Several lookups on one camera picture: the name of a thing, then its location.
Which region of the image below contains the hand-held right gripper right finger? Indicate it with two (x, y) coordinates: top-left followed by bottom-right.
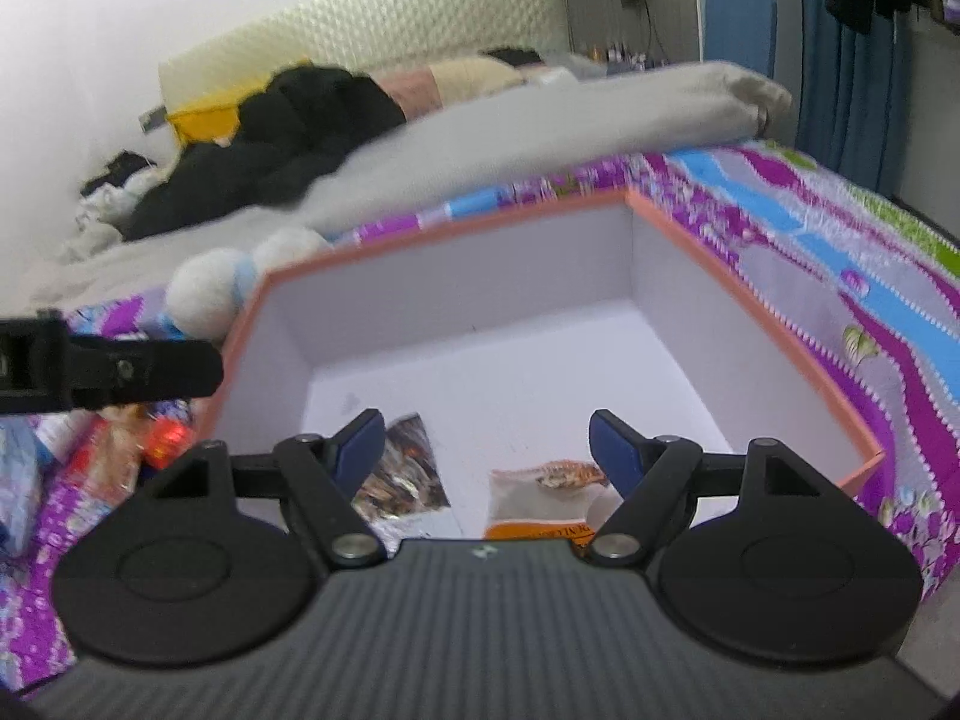
(586, 409), (826, 567)

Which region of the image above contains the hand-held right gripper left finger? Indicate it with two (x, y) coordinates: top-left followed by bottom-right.
(139, 409), (387, 569)

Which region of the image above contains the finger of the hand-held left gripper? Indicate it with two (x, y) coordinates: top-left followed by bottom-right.
(66, 334), (224, 412)

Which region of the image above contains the dark photo-print snack packet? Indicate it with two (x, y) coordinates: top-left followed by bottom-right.
(352, 414), (452, 524)

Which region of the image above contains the red foil snack packet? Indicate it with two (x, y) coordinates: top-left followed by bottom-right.
(142, 420), (197, 470)

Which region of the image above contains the orange white snack packet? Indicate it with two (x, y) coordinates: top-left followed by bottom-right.
(480, 461), (625, 541)

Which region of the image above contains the pink cardboard box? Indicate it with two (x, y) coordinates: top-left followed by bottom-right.
(196, 187), (886, 541)

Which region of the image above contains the white blue plush toy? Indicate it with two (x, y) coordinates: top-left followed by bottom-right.
(165, 226), (335, 338)

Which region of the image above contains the small pile of clothes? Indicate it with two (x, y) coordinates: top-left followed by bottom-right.
(75, 151), (173, 241)

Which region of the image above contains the yellow pillow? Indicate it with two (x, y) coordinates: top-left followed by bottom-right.
(166, 86), (260, 145)

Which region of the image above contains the black clothing heap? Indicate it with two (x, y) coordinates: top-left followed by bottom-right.
(124, 66), (406, 241)

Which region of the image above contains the grey duvet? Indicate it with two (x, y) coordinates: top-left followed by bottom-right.
(22, 60), (794, 312)

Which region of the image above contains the beige pink pillow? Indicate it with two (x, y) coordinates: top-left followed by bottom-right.
(375, 56), (526, 121)

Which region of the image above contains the blue curtain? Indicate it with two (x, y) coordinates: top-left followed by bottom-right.
(795, 0), (920, 200)

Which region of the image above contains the cream quilted headboard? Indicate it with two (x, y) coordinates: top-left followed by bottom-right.
(157, 0), (567, 117)

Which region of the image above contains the blue chair back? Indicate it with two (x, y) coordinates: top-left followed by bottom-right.
(705, 0), (777, 80)

